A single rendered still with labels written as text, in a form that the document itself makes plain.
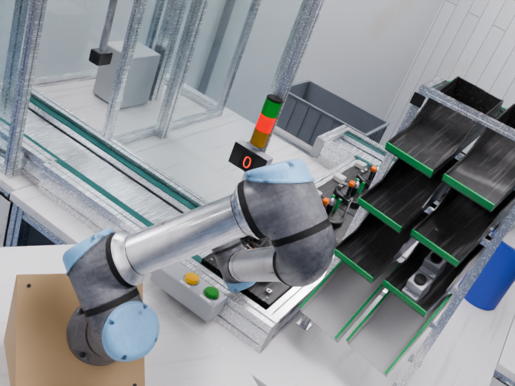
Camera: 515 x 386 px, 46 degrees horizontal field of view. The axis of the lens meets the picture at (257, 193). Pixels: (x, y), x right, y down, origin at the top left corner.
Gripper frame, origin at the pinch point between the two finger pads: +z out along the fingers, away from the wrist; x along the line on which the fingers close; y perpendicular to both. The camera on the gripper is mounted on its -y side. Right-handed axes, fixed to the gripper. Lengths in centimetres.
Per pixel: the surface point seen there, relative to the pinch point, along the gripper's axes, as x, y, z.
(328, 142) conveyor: -30, -76, 89
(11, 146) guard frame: -83, 23, -7
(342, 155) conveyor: -22, -74, 92
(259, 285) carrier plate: 5.5, 12.8, 2.2
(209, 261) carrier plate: -9.8, 15.8, -0.8
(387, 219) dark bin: 28.8, -13.2, -27.5
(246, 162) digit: -19.1, -14.9, -2.9
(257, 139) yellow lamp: -18.6, -20.9, -8.8
